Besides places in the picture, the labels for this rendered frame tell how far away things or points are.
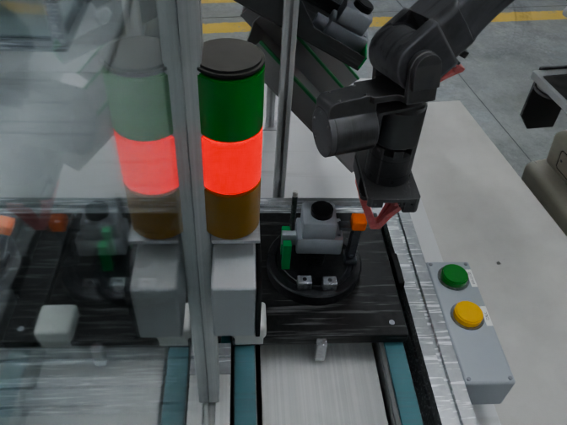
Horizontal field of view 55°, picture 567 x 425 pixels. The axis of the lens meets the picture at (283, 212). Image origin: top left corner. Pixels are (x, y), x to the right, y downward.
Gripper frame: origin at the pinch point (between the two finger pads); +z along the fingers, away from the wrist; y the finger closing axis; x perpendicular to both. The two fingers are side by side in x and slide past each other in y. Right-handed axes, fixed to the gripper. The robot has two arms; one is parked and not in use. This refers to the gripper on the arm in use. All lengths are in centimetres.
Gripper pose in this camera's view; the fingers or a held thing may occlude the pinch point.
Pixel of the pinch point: (375, 223)
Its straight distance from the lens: 76.6
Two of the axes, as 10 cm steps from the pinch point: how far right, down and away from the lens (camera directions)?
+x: 10.0, -0.1, 0.7
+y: 0.6, 6.9, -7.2
